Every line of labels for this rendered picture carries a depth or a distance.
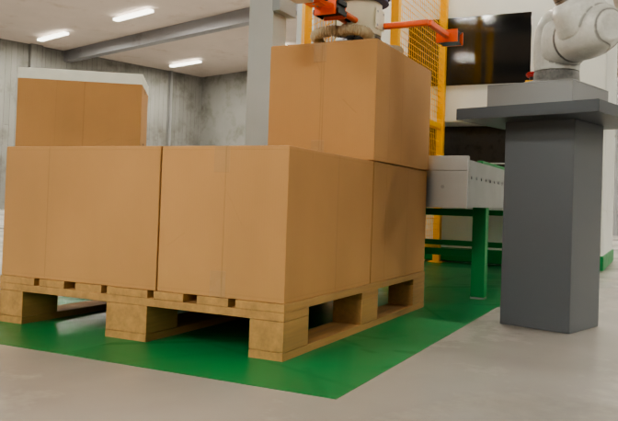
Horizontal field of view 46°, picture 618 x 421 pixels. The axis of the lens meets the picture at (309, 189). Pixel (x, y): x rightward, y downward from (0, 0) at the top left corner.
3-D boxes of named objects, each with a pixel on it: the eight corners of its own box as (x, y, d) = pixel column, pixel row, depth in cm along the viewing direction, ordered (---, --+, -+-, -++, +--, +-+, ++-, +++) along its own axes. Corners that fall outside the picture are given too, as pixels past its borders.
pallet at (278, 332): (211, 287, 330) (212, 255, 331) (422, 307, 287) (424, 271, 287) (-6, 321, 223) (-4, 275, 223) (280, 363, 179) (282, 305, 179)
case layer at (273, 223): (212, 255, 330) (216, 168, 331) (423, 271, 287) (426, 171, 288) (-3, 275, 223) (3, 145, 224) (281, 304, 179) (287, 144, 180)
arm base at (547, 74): (593, 92, 260) (594, 76, 260) (573, 83, 242) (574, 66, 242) (543, 95, 271) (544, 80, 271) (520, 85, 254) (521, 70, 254)
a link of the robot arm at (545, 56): (565, 77, 265) (566, 17, 265) (593, 69, 247) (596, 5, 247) (524, 73, 261) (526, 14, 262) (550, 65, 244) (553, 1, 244)
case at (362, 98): (337, 170, 305) (340, 75, 306) (429, 170, 287) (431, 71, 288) (267, 160, 251) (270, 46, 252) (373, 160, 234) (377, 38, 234)
